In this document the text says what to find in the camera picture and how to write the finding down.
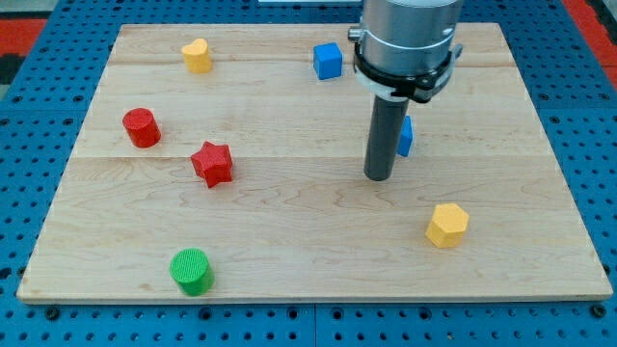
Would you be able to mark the red cylinder block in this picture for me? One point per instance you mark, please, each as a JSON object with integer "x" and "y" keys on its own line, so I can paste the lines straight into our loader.
{"x": 141, "y": 127}

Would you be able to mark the blue block behind rod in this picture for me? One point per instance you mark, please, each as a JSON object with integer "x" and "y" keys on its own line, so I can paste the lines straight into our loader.
{"x": 406, "y": 137}

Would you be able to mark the yellow hexagon block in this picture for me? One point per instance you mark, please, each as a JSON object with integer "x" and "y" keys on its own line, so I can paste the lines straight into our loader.
{"x": 448, "y": 225}

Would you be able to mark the blue cube block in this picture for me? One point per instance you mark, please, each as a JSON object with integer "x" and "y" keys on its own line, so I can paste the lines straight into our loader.
{"x": 327, "y": 61}

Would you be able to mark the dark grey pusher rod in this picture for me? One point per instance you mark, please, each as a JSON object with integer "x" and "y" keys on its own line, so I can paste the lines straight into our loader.
{"x": 384, "y": 133}

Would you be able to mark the wooden board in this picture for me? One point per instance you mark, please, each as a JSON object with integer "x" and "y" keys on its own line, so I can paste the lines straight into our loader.
{"x": 300, "y": 222}

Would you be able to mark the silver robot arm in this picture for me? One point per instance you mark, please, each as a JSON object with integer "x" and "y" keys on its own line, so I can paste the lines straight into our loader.
{"x": 403, "y": 48}

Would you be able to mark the yellow heart block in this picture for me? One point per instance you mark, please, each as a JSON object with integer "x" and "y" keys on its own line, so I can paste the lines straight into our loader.
{"x": 196, "y": 56}

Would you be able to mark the green cylinder block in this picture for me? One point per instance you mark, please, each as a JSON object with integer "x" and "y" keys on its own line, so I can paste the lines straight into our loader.
{"x": 190, "y": 269}

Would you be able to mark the red star block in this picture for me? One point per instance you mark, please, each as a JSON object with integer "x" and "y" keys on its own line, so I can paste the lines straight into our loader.
{"x": 213, "y": 163}

